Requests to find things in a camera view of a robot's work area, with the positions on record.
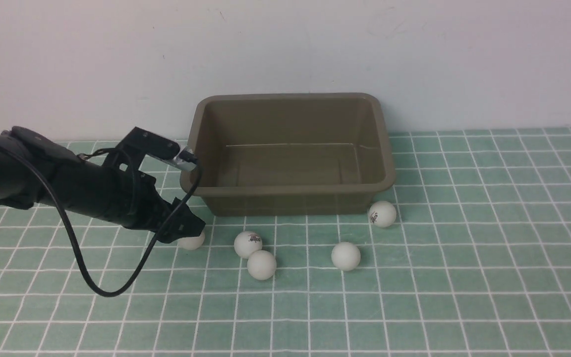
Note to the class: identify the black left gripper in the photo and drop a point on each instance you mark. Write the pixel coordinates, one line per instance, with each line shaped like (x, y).
(110, 195)

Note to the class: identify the plain white ball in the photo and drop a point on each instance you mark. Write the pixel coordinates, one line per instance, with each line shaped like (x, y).
(261, 265)
(192, 243)
(346, 256)

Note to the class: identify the white ball with logo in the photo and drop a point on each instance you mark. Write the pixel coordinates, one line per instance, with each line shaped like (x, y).
(246, 243)

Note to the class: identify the plain white ball front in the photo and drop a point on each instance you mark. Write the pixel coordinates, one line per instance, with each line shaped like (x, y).
(261, 265)

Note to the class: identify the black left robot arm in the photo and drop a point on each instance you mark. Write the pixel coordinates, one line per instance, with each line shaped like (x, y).
(24, 152)

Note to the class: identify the olive plastic bin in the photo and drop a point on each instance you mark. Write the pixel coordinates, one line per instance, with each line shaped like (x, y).
(291, 154)

